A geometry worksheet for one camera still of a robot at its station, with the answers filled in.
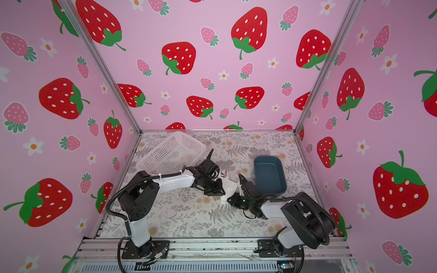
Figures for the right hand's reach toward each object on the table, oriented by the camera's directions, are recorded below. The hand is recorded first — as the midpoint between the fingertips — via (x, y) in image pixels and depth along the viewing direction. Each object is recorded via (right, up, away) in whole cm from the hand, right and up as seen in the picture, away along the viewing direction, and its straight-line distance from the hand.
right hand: (225, 200), depth 87 cm
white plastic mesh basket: (-31, +26, +23) cm, 47 cm away
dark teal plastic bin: (+26, +11, +11) cm, 30 cm away
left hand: (+1, +4, -1) cm, 4 cm away
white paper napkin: (+2, +6, +5) cm, 8 cm away
